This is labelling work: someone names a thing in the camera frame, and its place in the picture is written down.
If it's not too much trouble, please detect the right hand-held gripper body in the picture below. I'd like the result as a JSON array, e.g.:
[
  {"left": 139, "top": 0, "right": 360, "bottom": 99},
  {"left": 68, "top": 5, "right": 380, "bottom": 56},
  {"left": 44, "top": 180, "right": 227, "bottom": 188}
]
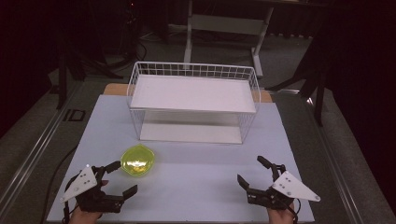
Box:
[{"left": 246, "top": 163, "right": 321, "bottom": 210}]

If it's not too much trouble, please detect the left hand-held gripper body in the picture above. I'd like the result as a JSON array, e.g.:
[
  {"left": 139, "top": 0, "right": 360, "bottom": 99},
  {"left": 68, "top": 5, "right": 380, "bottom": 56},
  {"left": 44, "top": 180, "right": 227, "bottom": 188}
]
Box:
[{"left": 60, "top": 163, "right": 125, "bottom": 215}]

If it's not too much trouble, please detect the yellow-green plastic bowl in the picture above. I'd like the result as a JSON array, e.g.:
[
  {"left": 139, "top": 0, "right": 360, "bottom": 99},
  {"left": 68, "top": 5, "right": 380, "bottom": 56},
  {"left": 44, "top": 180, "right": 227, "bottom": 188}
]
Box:
[{"left": 120, "top": 143, "right": 156, "bottom": 178}]

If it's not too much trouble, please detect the person's right hand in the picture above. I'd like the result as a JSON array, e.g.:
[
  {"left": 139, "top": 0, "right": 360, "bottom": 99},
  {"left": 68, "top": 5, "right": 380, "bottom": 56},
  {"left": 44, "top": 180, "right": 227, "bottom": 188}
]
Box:
[{"left": 266, "top": 203, "right": 296, "bottom": 224}]

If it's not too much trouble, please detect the person's left hand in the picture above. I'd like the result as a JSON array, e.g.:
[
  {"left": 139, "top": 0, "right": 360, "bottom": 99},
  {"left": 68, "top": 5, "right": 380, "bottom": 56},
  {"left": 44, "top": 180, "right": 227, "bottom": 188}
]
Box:
[{"left": 68, "top": 205, "right": 105, "bottom": 224}]

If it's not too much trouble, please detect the black stand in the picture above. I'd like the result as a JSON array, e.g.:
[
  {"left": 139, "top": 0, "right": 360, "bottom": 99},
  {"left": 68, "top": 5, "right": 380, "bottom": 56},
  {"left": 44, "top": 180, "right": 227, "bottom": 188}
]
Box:
[
  {"left": 55, "top": 36, "right": 124, "bottom": 110},
  {"left": 265, "top": 40, "right": 331, "bottom": 127}
]

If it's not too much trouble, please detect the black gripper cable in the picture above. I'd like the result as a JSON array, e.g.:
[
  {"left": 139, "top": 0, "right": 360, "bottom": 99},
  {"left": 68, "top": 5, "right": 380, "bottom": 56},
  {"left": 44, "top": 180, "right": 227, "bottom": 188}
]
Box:
[
  {"left": 61, "top": 174, "right": 80, "bottom": 224},
  {"left": 279, "top": 197, "right": 303, "bottom": 224}
]

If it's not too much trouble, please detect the metal floor rail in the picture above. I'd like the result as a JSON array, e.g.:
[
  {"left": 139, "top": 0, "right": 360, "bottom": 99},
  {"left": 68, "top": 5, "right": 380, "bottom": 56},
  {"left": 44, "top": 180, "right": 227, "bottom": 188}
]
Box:
[
  {"left": 305, "top": 95, "right": 396, "bottom": 224},
  {"left": 0, "top": 83, "right": 82, "bottom": 213}
]

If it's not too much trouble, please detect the white wire shelf rack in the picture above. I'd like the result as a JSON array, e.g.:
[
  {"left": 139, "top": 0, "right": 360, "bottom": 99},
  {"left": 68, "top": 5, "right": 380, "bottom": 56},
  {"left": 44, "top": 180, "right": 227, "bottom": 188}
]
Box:
[{"left": 126, "top": 61, "right": 262, "bottom": 146}]

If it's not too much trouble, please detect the bundle of black cables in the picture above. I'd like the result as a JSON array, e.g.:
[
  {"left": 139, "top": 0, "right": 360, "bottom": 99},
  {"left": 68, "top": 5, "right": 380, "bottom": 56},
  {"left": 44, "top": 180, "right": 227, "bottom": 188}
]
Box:
[{"left": 120, "top": 6, "right": 149, "bottom": 71}]

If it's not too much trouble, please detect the white metal table frame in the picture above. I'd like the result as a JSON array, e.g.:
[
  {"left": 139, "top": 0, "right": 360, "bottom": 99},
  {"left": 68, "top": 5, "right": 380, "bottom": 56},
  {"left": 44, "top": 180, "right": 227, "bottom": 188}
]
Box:
[{"left": 182, "top": 0, "right": 276, "bottom": 78}]

